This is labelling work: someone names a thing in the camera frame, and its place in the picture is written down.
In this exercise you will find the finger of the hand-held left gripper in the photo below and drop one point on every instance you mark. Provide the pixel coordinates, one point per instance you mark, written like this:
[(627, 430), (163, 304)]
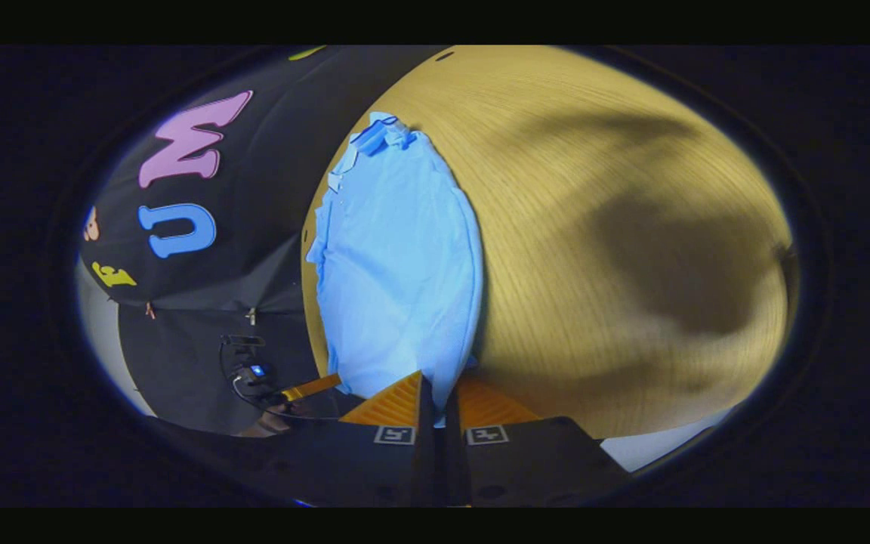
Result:
[(313, 387)]

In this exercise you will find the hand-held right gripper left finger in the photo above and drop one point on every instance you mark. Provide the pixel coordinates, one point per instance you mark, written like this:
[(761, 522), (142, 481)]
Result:
[(424, 453)]

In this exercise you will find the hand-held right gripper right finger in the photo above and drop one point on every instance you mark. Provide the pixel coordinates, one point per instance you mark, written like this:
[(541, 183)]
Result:
[(454, 461)]

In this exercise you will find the light blue T-shirt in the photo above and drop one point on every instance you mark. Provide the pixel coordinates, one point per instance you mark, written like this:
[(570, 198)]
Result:
[(397, 264)]

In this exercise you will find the black backdrop cloth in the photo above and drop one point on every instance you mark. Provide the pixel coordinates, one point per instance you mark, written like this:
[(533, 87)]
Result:
[(269, 189)]

